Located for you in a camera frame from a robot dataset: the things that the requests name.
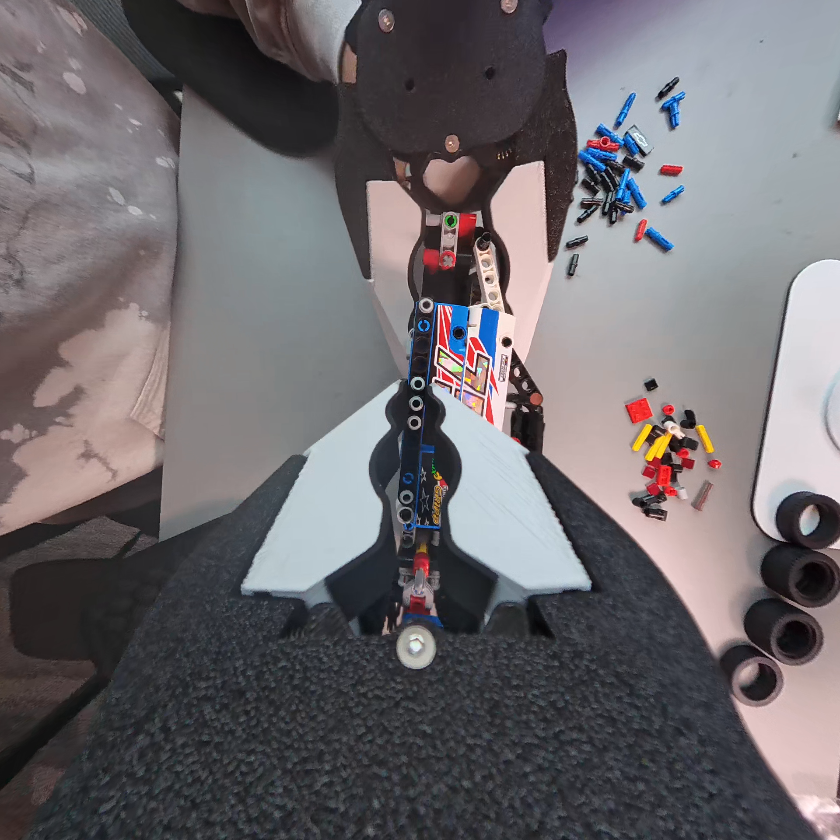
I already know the person's grey bleached hoodie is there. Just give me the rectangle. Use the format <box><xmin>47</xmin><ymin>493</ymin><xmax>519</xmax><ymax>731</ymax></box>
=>
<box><xmin>0</xmin><ymin>0</ymin><xmax>179</xmax><ymax>536</ymax></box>

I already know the pile of small connector pins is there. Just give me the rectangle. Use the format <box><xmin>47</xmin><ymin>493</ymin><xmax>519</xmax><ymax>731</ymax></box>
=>
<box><xmin>564</xmin><ymin>75</ymin><xmax>688</xmax><ymax>278</ymax></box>

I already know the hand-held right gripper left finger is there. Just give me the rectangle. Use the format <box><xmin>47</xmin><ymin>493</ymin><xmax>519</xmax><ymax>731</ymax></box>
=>
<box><xmin>241</xmin><ymin>379</ymin><xmax>431</xmax><ymax>598</ymax></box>

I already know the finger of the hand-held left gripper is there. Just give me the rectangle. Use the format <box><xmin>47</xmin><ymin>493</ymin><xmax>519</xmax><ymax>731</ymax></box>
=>
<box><xmin>365</xmin><ymin>178</ymin><xmax>429</xmax><ymax>382</ymax></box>
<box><xmin>487</xmin><ymin>164</ymin><xmax>553</xmax><ymax>368</ymax></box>

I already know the pile of small coloured bricks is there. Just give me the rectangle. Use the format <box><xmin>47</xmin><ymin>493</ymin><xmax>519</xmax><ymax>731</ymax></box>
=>
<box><xmin>623</xmin><ymin>377</ymin><xmax>723</xmax><ymax>524</ymax></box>

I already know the white book stand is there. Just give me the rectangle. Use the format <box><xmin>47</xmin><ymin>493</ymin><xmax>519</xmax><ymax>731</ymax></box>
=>
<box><xmin>751</xmin><ymin>259</ymin><xmax>840</xmax><ymax>546</ymax></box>

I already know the black rubber toy tyre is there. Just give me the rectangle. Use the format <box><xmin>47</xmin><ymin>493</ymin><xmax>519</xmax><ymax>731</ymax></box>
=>
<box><xmin>774</xmin><ymin>491</ymin><xmax>840</xmax><ymax>550</ymax></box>
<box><xmin>720</xmin><ymin>644</ymin><xmax>784</xmax><ymax>707</ymax></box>
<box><xmin>761</xmin><ymin>545</ymin><xmax>840</xmax><ymax>608</ymax></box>
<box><xmin>743</xmin><ymin>597</ymin><xmax>824</xmax><ymax>667</ymax></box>

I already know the grey desk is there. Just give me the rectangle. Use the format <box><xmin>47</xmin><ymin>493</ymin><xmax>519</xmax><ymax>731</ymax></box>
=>
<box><xmin>159</xmin><ymin>0</ymin><xmax>840</xmax><ymax>840</ymax></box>

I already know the person's left forearm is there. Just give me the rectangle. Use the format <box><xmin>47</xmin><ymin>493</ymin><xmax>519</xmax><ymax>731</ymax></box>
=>
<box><xmin>246</xmin><ymin>0</ymin><xmax>362</xmax><ymax>86</ymax></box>

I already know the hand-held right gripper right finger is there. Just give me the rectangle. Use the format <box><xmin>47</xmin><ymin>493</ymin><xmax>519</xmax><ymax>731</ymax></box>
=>
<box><xmin>430</xmin><ymin>386</ymin><xmax>595</xmax><ymax>597</ymax></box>

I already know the brick-built toy race car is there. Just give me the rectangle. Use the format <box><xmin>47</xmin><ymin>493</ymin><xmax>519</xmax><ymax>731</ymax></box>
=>
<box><xmin>394</xmin><ymin>210</ymin><xmax>547</xmax><ymax>634</ymax></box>

